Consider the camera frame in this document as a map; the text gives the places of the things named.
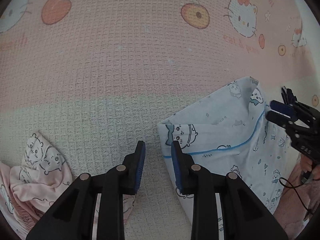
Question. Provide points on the light blue printed shorts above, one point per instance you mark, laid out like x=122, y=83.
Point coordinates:
x=225, y=135

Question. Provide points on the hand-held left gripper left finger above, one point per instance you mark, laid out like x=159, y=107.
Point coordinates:
x=140, y=165

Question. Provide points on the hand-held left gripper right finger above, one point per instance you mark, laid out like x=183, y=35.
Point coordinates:
x=176, y=167

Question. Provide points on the pink white cat-printed blanket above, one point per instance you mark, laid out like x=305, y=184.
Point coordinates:
x=112, y=67

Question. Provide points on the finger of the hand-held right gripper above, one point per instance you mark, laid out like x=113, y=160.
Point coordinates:
x=281, y=108
x=290, y=96

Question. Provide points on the pink printed garment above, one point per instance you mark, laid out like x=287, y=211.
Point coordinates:
x=32, y=170

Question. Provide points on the person's right hand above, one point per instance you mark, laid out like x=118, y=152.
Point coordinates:
x=308, y=171

